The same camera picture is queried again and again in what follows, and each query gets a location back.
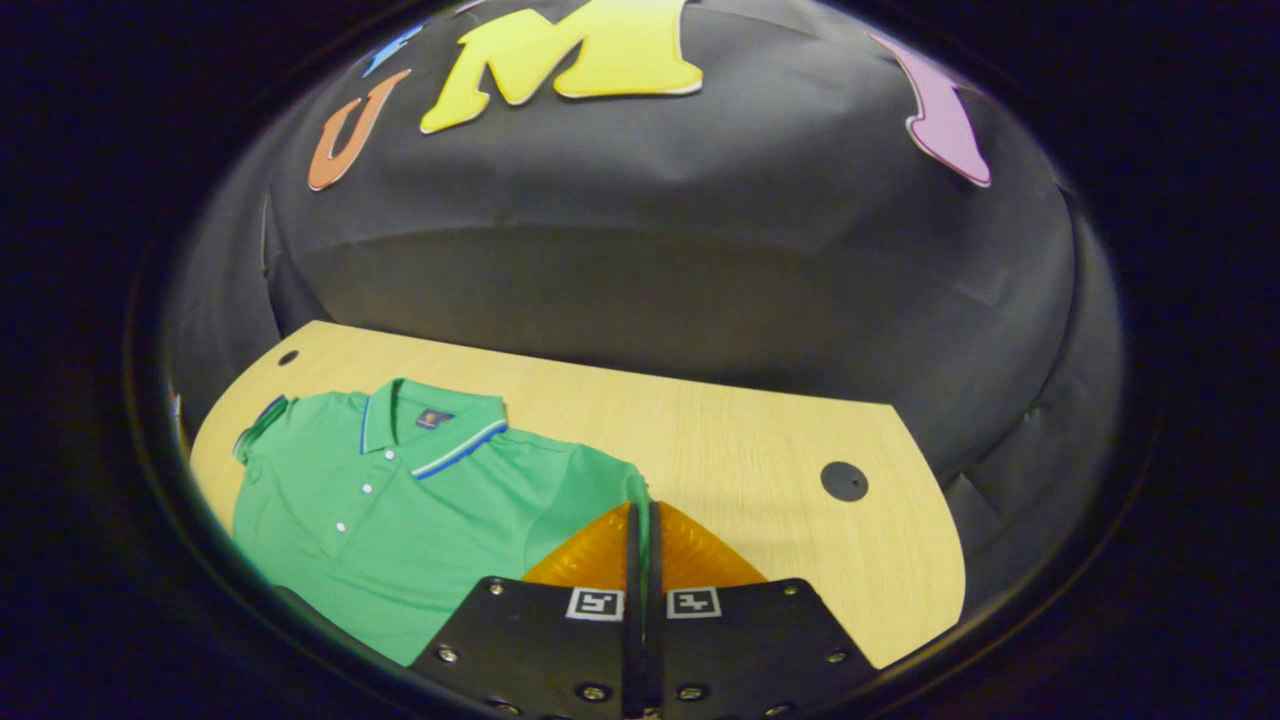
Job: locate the black backdrop cloth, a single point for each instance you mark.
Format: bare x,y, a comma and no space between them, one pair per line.
650,250

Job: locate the green T-shirt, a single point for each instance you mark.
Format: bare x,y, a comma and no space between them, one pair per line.
400,540

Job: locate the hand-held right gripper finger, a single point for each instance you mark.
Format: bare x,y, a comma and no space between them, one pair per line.
632,650
652,650

